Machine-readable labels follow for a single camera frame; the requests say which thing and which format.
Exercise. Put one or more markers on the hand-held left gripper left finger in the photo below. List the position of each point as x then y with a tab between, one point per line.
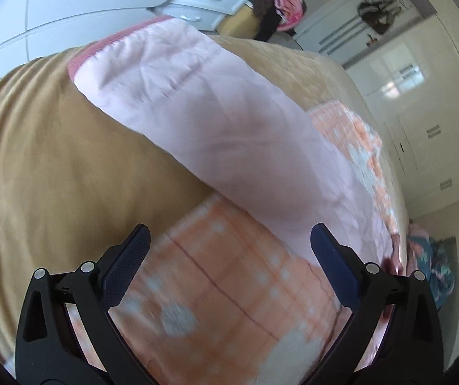
127	264

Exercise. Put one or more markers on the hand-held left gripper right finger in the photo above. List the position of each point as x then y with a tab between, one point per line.
333	264

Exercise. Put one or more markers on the pink padded jacket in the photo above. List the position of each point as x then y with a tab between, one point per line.
213	120

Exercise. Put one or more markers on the orange checked blanket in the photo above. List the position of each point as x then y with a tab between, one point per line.
221	288

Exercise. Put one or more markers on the teal floral quilt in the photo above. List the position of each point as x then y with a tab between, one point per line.
434	264

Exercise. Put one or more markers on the bed with tan sheet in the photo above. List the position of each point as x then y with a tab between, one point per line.
53	168

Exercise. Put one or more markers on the glossy white wardrobe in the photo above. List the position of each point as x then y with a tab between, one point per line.
426	100

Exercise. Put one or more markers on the white door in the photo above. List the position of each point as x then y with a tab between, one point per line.
333	24

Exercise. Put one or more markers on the hanging bags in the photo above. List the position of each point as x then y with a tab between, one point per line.
377	12

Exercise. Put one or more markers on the dark chair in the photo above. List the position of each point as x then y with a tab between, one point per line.
267	16

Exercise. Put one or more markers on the white low cabinet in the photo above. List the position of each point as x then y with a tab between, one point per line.
73	12

